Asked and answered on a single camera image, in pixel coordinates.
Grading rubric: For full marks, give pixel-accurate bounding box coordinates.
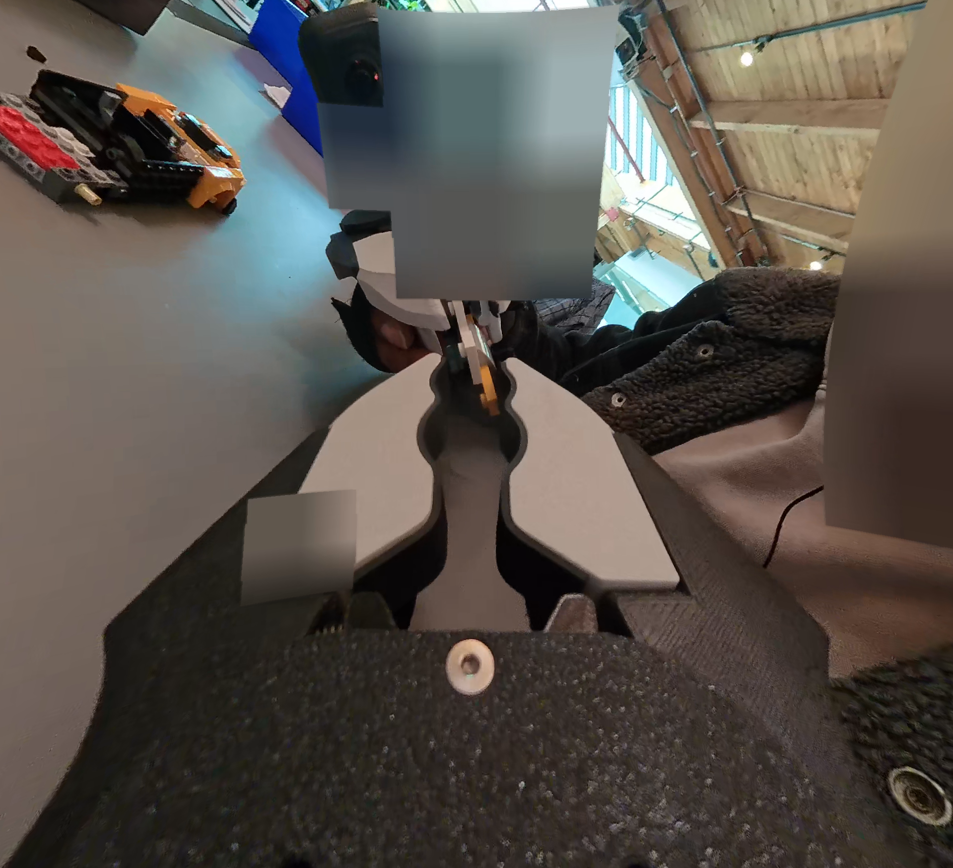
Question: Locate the person's right hand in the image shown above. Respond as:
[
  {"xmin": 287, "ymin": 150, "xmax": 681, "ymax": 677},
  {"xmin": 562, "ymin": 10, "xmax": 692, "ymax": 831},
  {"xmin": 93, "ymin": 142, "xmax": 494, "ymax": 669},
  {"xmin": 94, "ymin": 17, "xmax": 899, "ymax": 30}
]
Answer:
[{"xmin": 371, "ymin": 309, "xmax": 442, "ymax": 372}]

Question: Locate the small white orange lego assembly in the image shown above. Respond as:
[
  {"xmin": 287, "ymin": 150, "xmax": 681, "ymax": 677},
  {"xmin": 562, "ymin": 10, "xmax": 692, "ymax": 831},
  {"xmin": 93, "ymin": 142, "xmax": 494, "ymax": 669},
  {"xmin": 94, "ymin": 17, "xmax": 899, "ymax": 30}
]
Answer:
[{"xmin": 447, "ymin": 317, "xmax": 502, "ymax": 417}]

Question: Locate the orange black lego car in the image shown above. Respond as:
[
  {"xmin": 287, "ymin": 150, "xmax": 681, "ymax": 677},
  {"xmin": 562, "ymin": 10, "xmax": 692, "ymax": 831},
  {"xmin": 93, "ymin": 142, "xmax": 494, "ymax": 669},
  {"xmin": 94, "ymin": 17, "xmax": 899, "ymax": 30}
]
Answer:
[{"xmin": 0, "ymin": 69, "xmax": 247, "ymax": 218}]

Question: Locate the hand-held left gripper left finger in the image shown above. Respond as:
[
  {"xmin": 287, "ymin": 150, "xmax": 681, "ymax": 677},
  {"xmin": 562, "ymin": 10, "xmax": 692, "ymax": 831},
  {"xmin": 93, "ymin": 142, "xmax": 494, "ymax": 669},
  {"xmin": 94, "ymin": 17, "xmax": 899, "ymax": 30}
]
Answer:
[{"xmin": 298, "ymin": 353, "xmax": 448, "ymax": 580}]

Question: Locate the black cable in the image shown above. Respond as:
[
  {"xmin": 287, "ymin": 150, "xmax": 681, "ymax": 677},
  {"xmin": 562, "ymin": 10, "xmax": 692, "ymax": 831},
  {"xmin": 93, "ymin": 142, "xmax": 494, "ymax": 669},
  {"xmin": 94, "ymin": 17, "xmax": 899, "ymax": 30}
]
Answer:
[{"xmin": 762, "ymin": 484, "xmax": 826, "ymax": 572}]

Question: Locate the grey hoodie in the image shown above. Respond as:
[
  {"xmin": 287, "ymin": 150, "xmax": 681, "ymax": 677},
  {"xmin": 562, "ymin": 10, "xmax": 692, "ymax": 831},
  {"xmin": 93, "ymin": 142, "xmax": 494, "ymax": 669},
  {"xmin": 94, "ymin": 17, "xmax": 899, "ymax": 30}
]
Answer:
[{"xmin": 654, "ymin": 376, "xmax": 953, "ymax": 677}]

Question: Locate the dark fleece jacket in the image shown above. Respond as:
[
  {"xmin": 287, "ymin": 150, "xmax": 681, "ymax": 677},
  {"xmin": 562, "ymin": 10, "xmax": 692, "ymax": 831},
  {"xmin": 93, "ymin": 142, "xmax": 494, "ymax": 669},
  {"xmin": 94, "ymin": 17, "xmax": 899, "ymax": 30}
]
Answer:
[{"xmin": 521, "ymin": 268, "xmax": 844, "ymax": 456}]

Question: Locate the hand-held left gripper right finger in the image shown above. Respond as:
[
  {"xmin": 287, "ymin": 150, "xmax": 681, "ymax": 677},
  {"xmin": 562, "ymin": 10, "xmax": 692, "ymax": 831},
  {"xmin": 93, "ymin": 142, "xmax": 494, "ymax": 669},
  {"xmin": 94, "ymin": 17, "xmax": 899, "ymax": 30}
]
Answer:
[{"xmin": 497, "ymin": 358, "xmax": 683, "ymax": 593}]

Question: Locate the blue box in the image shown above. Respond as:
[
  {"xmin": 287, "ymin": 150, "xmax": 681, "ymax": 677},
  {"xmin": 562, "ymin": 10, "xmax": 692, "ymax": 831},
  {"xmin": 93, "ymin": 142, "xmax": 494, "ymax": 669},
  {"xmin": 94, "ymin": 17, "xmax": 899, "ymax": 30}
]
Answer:
[{"xmin": 249, "ymin": 0, "xmax": 330, "ymax": 158}]

